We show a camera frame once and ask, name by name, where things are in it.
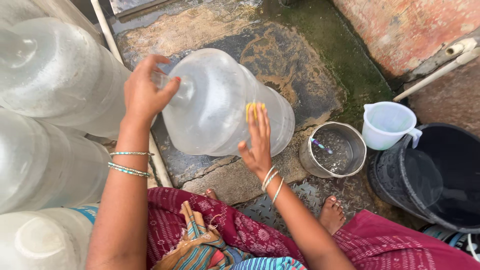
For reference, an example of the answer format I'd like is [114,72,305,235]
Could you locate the person's left hand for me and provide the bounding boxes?
[123,54,181,125]

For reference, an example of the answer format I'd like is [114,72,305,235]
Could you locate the person's right hand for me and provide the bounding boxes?
[238,105,273,181]

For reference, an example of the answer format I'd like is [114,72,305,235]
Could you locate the yellow scrub sponge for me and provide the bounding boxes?
[245,102,266,123]

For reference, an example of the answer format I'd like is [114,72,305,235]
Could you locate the clear plastic water jug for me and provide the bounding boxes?
[151,48,296,157]
[0,107,112,215]
[0,16,132,140]

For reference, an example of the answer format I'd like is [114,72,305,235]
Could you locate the white plastic pipe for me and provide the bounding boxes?
[90,0,174,188]
[392,47,480,103]

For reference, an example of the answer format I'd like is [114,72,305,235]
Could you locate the right wrist bangles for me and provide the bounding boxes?
[261,165,285,205]

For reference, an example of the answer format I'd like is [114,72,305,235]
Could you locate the thin left wrist bangle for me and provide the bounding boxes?
[109,151,155,157]

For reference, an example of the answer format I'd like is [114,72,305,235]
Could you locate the blue toothbrush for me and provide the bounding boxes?
[310,137,334,155]

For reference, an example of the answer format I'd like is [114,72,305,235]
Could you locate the turquoise left wrist bangles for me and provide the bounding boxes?
[108,162,151,178]

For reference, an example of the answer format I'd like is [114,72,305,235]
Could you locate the steel pot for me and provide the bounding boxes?
[298,121,367,179]

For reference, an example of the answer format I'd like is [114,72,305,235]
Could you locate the maroon printed skirt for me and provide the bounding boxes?
[145,187,480,270]

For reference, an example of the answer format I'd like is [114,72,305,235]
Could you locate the person's right foot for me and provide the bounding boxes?
[318,195,346,236]

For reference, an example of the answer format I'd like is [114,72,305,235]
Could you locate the striped multicolour cloth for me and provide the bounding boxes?
[151,200,308,270]

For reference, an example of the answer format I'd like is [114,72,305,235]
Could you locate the white plastic mug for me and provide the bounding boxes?
[361,101,423,151]

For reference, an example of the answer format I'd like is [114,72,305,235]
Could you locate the blue label water jug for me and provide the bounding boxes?
[0,204,100,270]

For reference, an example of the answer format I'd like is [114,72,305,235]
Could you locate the black plastic bucket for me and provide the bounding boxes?
[367,122,480,235]

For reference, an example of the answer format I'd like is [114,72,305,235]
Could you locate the white pipe stub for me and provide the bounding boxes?
[445,37,478,57]

